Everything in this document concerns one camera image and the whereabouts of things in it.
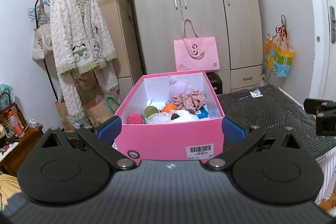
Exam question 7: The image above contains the pink cardboard box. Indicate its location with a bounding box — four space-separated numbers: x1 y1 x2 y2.
114 70 224 162

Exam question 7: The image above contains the red heart plush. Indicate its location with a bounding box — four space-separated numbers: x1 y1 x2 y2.
126 113 145 124

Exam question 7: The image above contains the blue tissue pack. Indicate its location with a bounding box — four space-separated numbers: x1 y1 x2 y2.
195 106 210 119

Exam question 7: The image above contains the green makeup sponge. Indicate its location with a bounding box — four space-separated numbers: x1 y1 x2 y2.
143 105 160 118

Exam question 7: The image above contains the pink floral scrunchie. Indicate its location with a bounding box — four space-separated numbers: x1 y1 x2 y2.
173 90 206 112

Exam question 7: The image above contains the white plush cat toy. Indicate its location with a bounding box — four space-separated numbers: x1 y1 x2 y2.
169 110 199 123

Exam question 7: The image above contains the orange makeup sponge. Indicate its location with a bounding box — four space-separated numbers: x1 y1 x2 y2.
161 103 178 113

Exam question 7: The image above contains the purple plush toy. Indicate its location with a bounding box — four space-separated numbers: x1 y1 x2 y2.
165 76 194 104

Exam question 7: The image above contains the black mesh table mat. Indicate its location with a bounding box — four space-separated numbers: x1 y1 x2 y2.
218 84 335 157

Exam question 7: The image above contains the wooden side table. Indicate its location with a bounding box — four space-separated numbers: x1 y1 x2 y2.
1 124 44 177

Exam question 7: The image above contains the orange drink bottle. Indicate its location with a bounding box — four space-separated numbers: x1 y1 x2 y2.
9 111 25 138

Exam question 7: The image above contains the colourful paper gift bag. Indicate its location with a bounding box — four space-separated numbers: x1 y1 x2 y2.
265 14 295 78

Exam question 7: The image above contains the brown paper bag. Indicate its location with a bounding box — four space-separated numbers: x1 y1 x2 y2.
85 95 114 127

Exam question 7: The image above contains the teal shopping bag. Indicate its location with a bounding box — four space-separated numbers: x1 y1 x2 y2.
105 96 121 115

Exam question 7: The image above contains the black suitcase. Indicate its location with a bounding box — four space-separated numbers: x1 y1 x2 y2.
206 72 223 95

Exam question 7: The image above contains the beige canvas tote bag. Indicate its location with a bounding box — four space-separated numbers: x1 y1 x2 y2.
32 0 53 61

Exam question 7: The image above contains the cream knitted pyjama top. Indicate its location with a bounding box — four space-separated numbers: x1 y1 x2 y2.
50 0 117 75

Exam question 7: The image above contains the pink tote bag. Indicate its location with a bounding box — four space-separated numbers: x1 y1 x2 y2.
173 18 220 72

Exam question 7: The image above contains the white door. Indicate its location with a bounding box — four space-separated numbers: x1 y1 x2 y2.
321 0 335 101

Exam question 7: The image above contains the beige wardrobe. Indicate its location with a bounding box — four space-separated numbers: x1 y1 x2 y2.
134 0 263 93

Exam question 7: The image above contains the black clothes rack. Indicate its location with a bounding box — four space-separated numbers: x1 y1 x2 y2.
34 0 144 100

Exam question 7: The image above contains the silver door handle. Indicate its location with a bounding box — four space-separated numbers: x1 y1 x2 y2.
329 6 336 44

